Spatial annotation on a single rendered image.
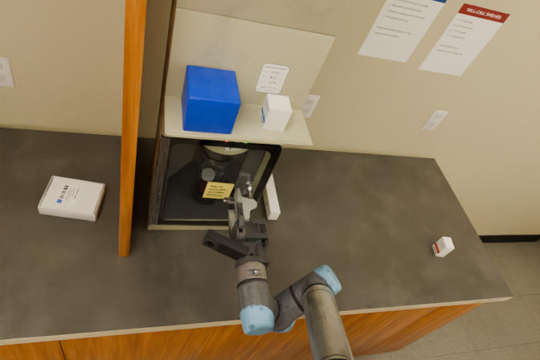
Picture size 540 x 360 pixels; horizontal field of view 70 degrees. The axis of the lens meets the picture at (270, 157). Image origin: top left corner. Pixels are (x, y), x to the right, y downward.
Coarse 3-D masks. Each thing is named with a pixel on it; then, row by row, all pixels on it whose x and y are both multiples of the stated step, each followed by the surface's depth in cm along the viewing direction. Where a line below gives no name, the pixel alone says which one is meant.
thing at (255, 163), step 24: (192, 144) 94; (216, 144) 95; (240, 144) 97; (264, 144) 99; (168, 168) 100; (192, 168) 101; (216, 168) 103; (240, 168) 104; (264, 168) 106; (168, 192) 108; (192, 192) 109; (168, 216) 117; (192, 216) 119; (216, 216) 121
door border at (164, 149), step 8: (168, 144) 93; (160, 152) 94; (168, 152) 95; (160, 160) 97; (160, 168) 99; (160, 176) 102; (160, 184) 104; (160, 192) 107; (152, 200) 109; (160, 200) 110; (152, 208) 112; (152, 216) 115
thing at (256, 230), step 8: (248, 224) 101; (256, 224) 102; (264, 224) 102; (232, 232) 102; (240, 232) 98; (248, 232) 99; (256, 232) 99; (264, 232) 100; (240, 240) 98; (248, 240) 99; (256, 240) 100; (264, 240) 102; (256, 248) 99; (264, 248) 101; (248, 256) 94; (256, 256) 95; (264, 256) 99; (264, 264) 99
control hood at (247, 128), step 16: (176, 96) 83; (176, 112) 80; (240, 112) 86; (256, 112) 87; (176, 128) 77; (240, 128) 82; (256, 128) 84; (288, 128) 87; (304, 128) 89; (272, 144) 84; (288, 144) 84; (304, 144) 86
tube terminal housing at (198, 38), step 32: (192, 32) 73; (224, 32) 74; (256, 32) 75; (288, 32) 76; (192, 64) 78; (224, 64) 79; (256, 64) 81; (288, 64) 82; (320, 64) 84; (256, 96) 88; (288, 96) 89; (160, 128) 90
